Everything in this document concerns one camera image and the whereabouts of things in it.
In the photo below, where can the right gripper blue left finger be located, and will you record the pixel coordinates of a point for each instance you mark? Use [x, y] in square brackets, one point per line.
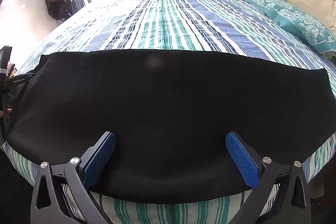
[95, 158]

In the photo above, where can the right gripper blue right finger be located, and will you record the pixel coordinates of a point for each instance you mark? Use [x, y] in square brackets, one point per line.
[246, 159]

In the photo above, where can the black pants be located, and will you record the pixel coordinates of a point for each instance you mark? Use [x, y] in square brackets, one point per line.
[170, 112]

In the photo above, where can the person left hand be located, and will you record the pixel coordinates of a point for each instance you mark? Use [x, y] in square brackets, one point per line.
[8, 113]

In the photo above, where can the teal floral pillow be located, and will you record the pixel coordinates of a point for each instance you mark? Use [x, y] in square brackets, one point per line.
[304, 26]

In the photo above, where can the striped blue green bedsheet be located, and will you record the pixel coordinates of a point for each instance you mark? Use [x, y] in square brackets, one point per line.
[230, 26]

